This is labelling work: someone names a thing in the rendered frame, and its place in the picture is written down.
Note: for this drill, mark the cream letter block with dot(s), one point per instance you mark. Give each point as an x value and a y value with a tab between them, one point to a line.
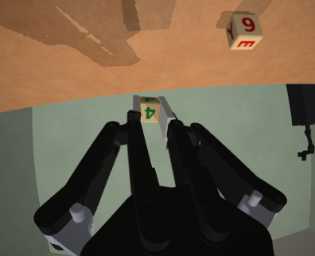
243	31
150	108

